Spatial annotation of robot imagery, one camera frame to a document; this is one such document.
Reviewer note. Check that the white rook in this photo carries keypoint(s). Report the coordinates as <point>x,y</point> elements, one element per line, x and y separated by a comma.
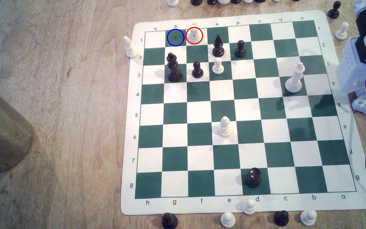
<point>194,34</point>

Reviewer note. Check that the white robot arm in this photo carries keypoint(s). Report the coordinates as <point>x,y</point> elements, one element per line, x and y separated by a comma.
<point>354,63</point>

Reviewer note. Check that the green white chess mat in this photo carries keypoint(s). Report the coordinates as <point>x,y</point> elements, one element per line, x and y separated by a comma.
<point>199,159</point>

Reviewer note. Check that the white bishop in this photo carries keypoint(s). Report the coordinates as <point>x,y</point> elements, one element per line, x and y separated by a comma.
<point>225,128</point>
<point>131,48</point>

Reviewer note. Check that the black king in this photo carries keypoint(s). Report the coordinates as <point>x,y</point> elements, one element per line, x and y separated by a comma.
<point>174,70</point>

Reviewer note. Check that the white pawn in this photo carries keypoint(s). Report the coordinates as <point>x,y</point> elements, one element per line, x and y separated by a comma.
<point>342,31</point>
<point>248,1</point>
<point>308,218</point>
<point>249,207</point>
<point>218,66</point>
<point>223,1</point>
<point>227,220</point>

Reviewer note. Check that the black bishop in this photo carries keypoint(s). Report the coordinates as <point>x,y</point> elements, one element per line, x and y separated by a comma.
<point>218,47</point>

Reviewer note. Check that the black pawn on d8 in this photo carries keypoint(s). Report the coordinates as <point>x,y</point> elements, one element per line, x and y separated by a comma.
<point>253,178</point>

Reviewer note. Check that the black knight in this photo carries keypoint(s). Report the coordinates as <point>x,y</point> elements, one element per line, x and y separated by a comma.
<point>196,2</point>
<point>169,221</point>

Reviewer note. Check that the white king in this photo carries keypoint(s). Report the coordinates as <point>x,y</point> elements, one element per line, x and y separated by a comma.
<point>172,2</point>

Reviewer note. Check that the brown wooden cylinder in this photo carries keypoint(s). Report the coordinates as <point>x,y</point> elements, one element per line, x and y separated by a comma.
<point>2,133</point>

